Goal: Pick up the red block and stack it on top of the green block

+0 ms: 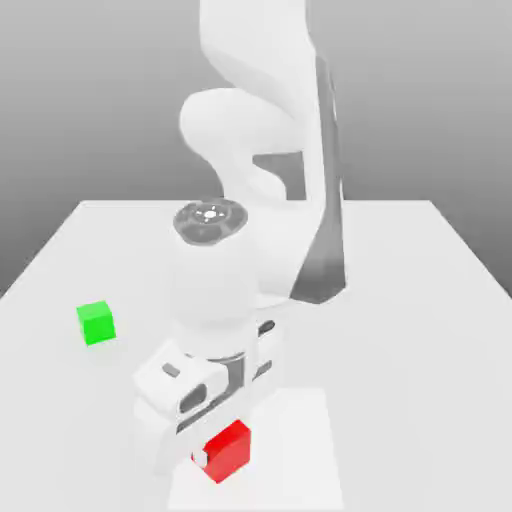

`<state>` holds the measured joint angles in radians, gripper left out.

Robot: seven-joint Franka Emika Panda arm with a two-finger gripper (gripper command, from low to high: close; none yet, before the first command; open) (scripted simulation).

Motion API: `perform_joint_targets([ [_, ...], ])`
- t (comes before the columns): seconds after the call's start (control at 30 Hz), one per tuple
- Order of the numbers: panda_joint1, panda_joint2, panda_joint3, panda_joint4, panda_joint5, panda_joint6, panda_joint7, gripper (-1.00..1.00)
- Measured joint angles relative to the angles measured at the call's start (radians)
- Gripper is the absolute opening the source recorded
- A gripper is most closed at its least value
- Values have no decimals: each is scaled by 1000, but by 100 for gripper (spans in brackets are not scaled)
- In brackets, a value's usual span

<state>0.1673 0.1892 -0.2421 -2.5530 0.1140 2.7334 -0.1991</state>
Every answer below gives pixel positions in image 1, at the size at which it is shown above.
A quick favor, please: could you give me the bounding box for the small green cube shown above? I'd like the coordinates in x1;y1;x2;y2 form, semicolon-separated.
75;299;118;348

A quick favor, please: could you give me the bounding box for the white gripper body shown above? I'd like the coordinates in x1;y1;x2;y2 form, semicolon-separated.
153;315;287;477

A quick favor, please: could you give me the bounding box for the small red cube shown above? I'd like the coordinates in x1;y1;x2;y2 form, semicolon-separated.
191;418;252;485

